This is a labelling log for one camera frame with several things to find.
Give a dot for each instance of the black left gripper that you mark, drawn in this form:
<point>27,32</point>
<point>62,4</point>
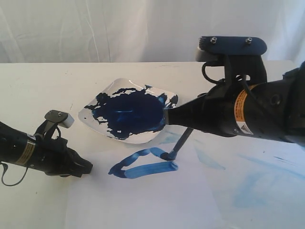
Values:
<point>54,158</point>

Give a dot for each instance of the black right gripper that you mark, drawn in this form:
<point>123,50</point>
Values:
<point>209,115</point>

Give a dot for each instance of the black handled paintbrush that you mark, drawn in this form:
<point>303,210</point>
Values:
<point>173,154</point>

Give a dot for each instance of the white paper sheet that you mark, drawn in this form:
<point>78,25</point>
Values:
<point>135,189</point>

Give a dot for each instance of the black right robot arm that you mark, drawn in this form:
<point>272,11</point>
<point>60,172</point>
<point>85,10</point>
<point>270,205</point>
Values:
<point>252,108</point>

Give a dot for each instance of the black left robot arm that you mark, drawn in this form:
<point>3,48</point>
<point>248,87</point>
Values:
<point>15,148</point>

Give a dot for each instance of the white square plate blue paint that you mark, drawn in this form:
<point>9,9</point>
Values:
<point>128,111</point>

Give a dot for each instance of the white backdrop cloth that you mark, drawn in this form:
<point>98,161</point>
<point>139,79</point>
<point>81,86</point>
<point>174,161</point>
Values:
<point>143,30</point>

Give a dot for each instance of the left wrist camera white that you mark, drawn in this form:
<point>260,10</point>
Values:
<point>53,120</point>

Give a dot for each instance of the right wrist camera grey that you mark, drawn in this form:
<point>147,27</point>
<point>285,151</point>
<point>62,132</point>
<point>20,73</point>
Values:
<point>238,55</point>

